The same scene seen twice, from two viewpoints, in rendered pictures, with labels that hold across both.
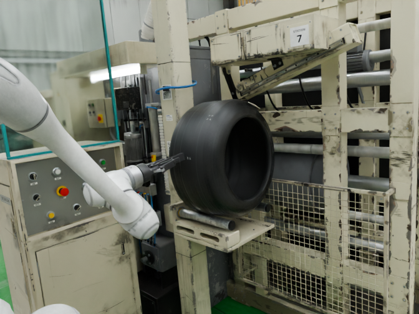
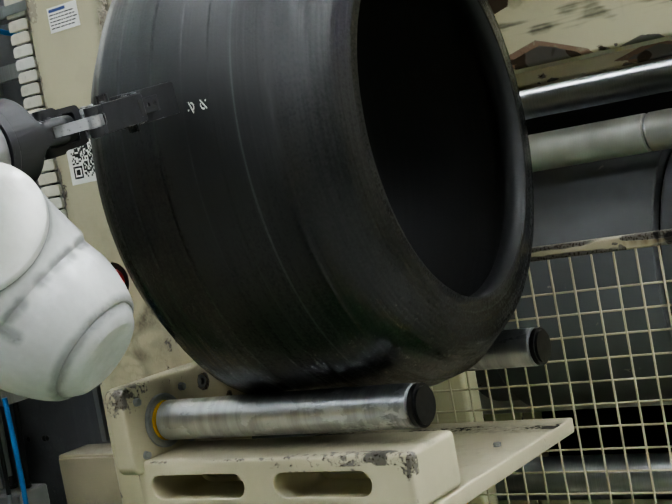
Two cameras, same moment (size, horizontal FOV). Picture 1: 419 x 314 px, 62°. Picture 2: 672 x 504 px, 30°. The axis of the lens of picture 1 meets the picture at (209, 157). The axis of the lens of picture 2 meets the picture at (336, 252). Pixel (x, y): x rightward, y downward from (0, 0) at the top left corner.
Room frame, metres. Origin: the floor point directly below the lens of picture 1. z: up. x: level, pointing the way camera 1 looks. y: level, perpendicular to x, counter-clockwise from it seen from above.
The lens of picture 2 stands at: (0.28, 0.19, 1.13)
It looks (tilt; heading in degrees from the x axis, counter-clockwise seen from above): 3 degrees down; 350
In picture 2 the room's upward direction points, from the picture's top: 10 degrees counter-clockwise
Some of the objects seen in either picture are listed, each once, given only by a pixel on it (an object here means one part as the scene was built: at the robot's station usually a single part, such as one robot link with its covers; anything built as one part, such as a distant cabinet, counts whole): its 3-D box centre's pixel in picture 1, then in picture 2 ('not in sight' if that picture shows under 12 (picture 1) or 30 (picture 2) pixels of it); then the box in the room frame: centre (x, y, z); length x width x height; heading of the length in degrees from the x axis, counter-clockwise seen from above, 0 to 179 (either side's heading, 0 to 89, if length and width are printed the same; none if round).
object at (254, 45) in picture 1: (269, 44); not in sight; (1.81, -0.35, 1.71); 0.61 x 0.25 x 0.15; 46
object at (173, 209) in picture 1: (199, 204); (232, 391); (1.81, 0.08, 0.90); 0.40 x 0.03 x 0.10; 136
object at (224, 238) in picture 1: (205, 230); (291, 473); (1.59, 0.05, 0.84); 0.36 x 0.09 x 0.06; 46
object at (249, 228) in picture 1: (224, 228); (367, 470); (1.69, -0.05, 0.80); 0.37 x 0.36 x 0.02; 136
